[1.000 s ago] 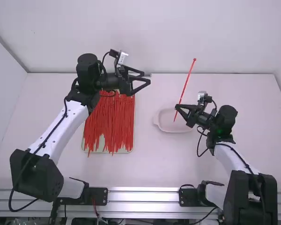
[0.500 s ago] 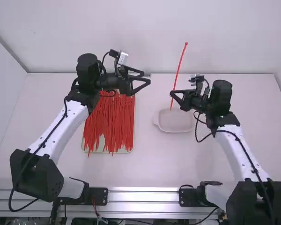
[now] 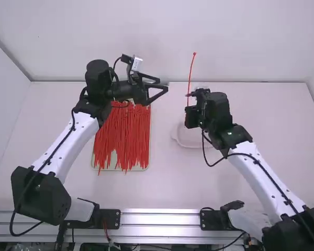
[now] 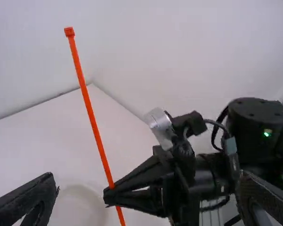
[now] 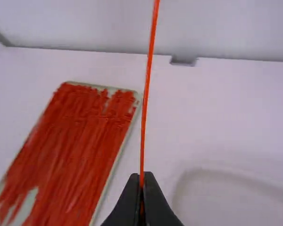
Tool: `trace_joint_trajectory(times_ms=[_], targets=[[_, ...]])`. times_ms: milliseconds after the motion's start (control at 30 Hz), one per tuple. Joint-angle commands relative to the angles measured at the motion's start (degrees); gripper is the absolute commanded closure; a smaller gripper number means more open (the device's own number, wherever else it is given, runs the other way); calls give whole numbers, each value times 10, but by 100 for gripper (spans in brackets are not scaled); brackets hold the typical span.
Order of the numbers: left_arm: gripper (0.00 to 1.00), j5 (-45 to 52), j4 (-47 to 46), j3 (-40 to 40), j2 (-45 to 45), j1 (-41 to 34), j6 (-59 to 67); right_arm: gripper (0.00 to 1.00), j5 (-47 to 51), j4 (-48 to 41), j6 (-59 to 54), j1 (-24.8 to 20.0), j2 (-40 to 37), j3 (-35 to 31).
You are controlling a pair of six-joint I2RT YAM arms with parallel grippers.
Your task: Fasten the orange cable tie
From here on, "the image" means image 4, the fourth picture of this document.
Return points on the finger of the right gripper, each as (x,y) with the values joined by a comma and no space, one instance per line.
(118,199)

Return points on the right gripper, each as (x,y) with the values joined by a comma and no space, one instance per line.
(202,179)

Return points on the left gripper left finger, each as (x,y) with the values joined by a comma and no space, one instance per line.
(26,193)

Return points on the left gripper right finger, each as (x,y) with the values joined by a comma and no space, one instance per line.
(261,193)

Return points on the white dish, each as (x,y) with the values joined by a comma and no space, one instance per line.
(80,202)

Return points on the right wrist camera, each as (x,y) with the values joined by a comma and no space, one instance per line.
(159,124)

